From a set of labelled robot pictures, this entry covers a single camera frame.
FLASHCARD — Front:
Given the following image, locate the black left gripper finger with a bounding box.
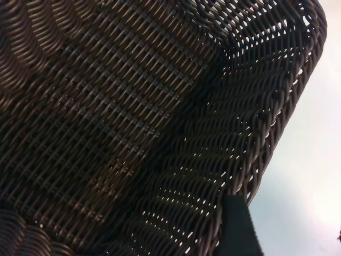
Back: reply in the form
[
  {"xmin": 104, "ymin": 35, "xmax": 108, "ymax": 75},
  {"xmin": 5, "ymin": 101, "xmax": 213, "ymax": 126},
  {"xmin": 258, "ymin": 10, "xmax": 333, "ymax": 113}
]
[{"xmin": 217, "ymin": 194, "xmax": 263, "ymax": 256}]

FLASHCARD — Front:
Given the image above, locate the dark brown woven basket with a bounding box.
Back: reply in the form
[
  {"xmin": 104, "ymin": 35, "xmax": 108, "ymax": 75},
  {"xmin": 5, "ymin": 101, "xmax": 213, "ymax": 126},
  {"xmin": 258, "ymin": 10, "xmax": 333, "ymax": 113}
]
[{"xmin": 0, "ymin": 0, "xmax": 328, "ymax": 256}]

